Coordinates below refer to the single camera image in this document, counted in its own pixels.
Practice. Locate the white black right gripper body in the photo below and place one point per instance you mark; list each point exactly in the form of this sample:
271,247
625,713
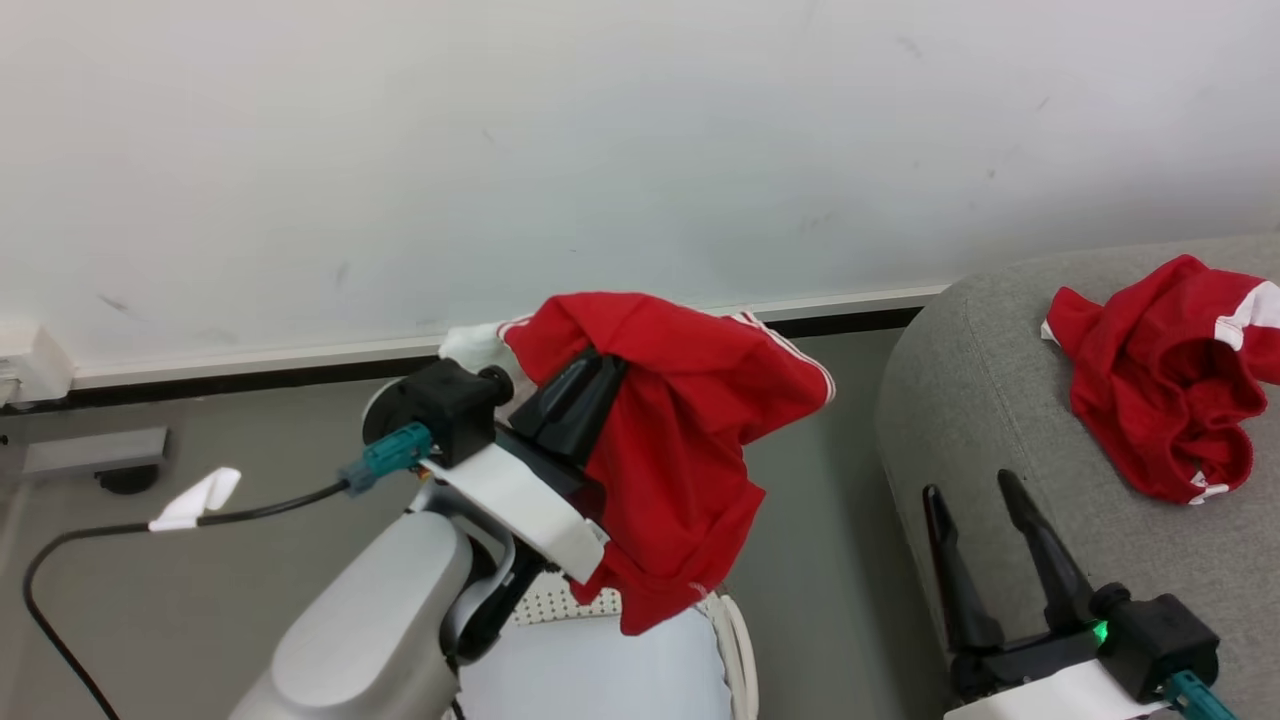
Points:
1040,690

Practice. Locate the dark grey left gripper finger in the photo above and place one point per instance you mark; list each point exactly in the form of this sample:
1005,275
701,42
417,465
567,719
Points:
575,400

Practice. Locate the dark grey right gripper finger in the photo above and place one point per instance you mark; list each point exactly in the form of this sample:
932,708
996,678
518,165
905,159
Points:
960,580
1045,550

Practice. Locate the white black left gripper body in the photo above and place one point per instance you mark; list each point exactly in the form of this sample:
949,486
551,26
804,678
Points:
520,500

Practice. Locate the red garment thin white stripes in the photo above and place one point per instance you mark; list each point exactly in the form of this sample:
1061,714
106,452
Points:
680,450

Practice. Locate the red garment wide white band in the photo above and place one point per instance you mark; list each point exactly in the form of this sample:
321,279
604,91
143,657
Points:
1150,390

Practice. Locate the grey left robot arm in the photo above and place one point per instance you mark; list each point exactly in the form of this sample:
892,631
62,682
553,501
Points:
370,620

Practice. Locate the grey fabric sofa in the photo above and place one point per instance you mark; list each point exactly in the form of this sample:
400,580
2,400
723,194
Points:
1010,400

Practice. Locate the beige plastic laundry basket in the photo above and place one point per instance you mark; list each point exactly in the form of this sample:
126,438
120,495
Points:
735,640

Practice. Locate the white and black baseboard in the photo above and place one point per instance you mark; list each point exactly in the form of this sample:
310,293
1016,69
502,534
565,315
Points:
300,360

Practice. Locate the black caster wheel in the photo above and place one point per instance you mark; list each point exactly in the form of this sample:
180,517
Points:
128,480

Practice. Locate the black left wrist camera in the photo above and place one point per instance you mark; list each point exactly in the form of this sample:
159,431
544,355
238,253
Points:
440,405

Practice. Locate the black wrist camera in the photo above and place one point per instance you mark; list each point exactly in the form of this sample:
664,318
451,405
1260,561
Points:
1160,640
440,405

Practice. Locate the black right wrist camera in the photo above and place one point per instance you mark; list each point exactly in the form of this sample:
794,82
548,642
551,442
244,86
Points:
1160,640

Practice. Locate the grey metal frame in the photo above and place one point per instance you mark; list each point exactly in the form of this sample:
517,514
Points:
95,452

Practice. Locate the white wall socket box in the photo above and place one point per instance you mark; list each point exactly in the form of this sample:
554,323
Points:
35,365

